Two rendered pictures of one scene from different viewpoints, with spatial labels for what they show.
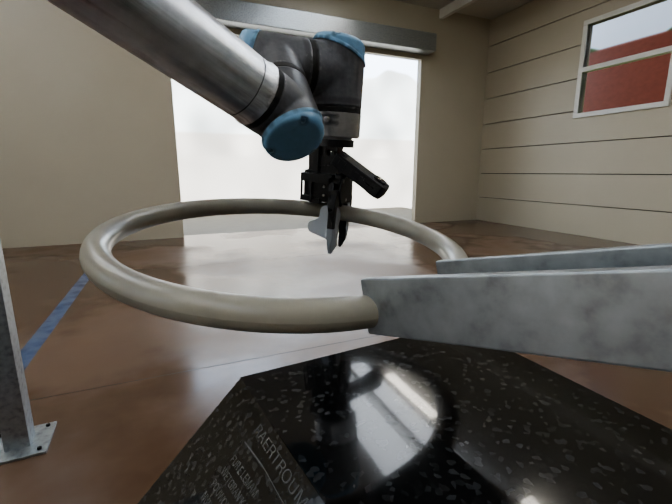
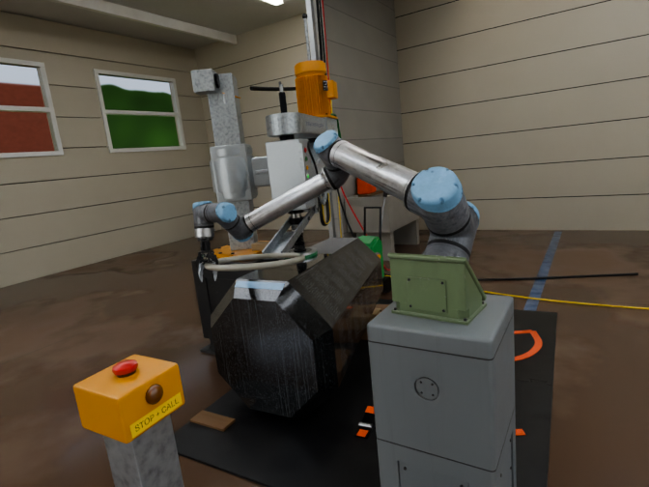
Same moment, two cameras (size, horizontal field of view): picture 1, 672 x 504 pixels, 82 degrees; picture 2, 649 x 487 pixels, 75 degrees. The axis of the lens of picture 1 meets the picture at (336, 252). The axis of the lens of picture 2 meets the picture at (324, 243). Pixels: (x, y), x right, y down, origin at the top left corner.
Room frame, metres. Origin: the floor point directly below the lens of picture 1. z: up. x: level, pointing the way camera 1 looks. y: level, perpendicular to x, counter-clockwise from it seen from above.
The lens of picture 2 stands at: (1.38, 1.96, 1.40)
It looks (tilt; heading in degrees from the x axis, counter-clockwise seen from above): 11 degrees down; 236
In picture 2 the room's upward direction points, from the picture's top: 6 degrees counter-clockwise
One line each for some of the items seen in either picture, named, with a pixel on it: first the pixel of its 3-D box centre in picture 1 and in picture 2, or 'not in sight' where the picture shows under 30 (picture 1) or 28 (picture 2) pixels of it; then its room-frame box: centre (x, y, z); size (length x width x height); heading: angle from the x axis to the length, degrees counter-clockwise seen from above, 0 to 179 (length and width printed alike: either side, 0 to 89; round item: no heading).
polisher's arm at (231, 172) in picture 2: not in sight; (261, 171); (-0.09, -1.00, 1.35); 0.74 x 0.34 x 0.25; 149
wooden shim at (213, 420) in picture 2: not in sight; (212, 420); (0.79, -0.24, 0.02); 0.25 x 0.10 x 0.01; 116
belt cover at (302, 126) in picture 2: not in sight; (303, 129); (-0.24, -0.57, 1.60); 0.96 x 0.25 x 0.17; 40
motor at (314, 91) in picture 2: not in sight; (314, 92); (-0.49, -0.76, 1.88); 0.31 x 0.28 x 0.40; 130
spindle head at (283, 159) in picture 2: not in sight; (296, 176); (-0.03, -0.40, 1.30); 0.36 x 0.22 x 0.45; 40
